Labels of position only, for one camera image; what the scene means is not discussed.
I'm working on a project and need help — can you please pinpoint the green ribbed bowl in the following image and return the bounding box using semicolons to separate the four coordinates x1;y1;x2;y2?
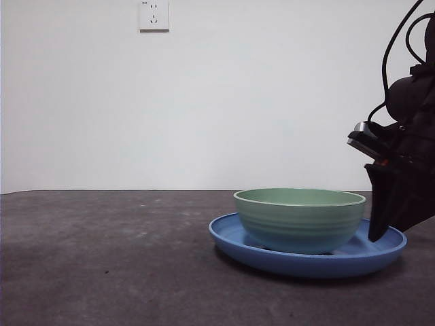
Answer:
233;188;367;255

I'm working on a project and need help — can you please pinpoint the blue round plate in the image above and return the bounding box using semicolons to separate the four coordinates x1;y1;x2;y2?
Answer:
208;213;408;279

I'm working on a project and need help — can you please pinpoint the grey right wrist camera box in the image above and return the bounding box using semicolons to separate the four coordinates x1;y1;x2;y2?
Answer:
347;121;390;161

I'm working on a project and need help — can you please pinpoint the long black arm cable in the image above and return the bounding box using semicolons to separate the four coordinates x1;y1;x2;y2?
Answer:
366;0;424;124

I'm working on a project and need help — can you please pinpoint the looped black arm cable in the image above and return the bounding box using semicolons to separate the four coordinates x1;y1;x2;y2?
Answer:
404;12;435;65

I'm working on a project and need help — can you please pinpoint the white wall socket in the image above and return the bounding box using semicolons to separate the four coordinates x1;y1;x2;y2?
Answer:
139;0;171;34

